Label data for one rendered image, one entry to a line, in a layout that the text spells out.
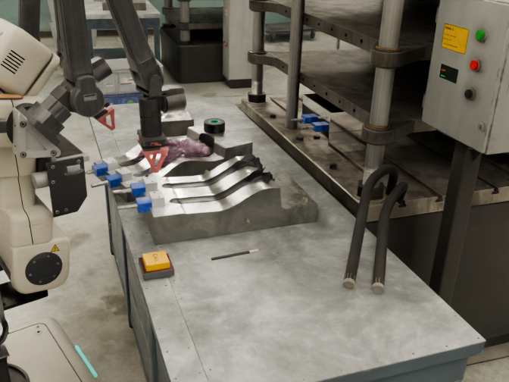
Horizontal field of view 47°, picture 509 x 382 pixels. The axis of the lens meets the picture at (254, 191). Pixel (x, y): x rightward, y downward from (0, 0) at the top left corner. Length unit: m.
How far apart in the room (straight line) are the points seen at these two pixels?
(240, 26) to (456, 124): 4.49
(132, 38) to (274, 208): 0.63
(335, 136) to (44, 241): 1.21
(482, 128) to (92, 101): 1.03
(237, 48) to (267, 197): 4.50
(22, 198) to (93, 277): 1.39
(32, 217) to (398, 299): 0.99
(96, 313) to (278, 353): 1.60
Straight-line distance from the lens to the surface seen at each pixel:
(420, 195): 2.11
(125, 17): 1.49
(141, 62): 1.52
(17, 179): 1.69
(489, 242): 2.40
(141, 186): 1.79
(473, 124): 1.75
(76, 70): 1.46
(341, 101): 2.26
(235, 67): 6.17
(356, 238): 1.62
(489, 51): 1.69
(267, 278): 1.53
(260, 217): 1.73
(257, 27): 2.93
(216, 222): 1.69
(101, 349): 2.60
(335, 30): 2.30
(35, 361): 2.17
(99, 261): 3.16
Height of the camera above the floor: 1.65
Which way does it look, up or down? 25 degrees down
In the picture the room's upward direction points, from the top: 2 degrees clockwise
